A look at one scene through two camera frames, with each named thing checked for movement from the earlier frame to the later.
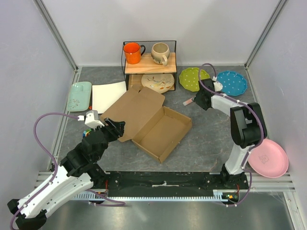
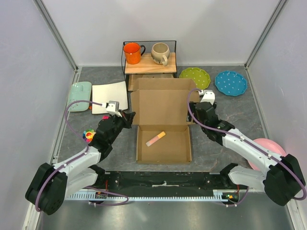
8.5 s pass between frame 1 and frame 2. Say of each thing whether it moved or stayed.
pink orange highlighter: moved
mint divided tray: stayed
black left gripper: moved
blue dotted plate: stayed
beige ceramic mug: stayed
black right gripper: moved
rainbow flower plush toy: stayed
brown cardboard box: moved
